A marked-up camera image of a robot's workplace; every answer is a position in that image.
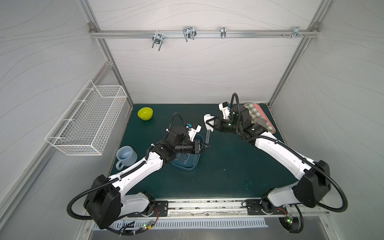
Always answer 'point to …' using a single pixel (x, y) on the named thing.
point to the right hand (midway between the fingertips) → (206, 122)
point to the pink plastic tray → (257, 105)
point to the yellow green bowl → (145, 113)
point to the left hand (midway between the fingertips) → (209, 148)
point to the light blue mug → (126, 156)
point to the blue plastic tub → (189, 161)
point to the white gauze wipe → (207, 117)
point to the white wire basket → (88, 125)
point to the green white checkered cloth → (256, 117)
